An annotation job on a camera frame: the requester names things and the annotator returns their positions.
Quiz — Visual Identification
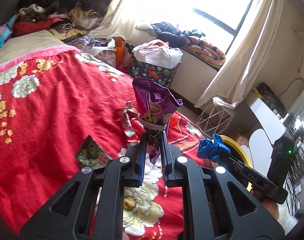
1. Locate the black framed window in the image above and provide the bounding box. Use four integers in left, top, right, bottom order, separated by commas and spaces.
139, 0, 258, 53

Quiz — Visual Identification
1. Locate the dark green bag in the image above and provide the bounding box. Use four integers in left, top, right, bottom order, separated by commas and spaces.
256, 82, 288, 113

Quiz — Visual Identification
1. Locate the striped purple blue cloth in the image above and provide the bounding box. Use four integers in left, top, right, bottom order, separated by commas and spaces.
0, 16, 17, 51

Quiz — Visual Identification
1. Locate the red floral blanket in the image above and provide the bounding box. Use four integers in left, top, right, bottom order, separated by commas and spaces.
0, 45, 205, 240

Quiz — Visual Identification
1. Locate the large white plastic bag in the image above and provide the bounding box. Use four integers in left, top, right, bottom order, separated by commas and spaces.
132, 42, 184, 68

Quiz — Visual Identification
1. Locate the white wire side table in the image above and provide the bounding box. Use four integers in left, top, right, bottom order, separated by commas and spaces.
197, 96, 235, 133

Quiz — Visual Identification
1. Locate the yellow rimmed black trash bin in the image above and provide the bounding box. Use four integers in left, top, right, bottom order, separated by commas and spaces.
212, 135, 254, 192

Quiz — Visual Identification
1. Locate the white fluffy cloth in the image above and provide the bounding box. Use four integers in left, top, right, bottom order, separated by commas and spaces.
277, 202, 301, 233

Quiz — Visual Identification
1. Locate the grey wall cable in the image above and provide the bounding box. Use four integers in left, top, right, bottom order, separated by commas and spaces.
278, 77, 304, 98

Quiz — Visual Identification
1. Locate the person's right hand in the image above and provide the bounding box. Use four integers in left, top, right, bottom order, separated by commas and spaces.
249, 189, 280, 222

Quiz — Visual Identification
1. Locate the pink floral fabric bag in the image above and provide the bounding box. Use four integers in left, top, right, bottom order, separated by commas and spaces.
95, 50, 117, 68

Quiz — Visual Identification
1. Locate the shiny foil wrapper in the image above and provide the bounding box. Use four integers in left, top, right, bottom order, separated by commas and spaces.
117, 101, 138, 143

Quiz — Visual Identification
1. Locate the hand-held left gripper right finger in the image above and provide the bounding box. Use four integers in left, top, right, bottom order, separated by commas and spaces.
160, 130, 285, 240

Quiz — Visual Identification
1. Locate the beige bed sheet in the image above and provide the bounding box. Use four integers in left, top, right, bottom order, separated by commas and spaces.
0, 30, 67, 71

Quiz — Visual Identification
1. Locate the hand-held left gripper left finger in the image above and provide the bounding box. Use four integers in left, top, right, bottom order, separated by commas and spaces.
20, 131, 148, 240

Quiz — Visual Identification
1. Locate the dinosaur print laundry basket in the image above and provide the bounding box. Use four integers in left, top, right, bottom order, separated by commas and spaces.
128, 55, 180, 88

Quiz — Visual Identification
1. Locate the green snack packet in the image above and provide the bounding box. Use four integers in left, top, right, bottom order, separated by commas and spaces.
75, 136, 113, 168

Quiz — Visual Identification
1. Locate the pile of dark clothes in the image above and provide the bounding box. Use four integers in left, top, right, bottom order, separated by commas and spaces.
17, 0, 111, 30

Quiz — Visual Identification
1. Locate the orange bag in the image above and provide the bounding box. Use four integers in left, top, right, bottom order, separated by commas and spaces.
112, 37, 125, 68

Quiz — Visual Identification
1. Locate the orange haired doll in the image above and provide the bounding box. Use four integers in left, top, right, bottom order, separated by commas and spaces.
232, 130, 250, 148

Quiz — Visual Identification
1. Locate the white desk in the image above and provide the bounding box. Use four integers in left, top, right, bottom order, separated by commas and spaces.
246, 92, 288, 140

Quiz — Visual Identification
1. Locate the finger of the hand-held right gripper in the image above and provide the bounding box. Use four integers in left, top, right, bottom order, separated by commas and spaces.
226, 153, 245, 167
218, 159, 242, 178

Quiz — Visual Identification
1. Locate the black cable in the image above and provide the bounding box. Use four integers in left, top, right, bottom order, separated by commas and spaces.
284, 172, 304, 216

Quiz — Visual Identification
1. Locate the lavender cloth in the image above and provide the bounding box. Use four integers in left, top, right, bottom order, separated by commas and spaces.
74, 35, 116, 55

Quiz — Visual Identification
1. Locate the arched mirror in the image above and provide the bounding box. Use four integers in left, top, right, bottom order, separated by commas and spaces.
288, 87, 304, 130

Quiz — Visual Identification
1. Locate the cream curtain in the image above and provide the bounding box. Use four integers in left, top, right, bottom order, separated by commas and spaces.
88, 0, 152, 40
194, 0, 293, 108

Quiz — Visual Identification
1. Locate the purple snack packet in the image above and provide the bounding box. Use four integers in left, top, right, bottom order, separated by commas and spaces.
132, 77, 184, 165

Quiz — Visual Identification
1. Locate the red cloth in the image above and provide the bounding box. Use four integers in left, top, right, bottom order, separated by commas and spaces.
12, 20, 55, 38

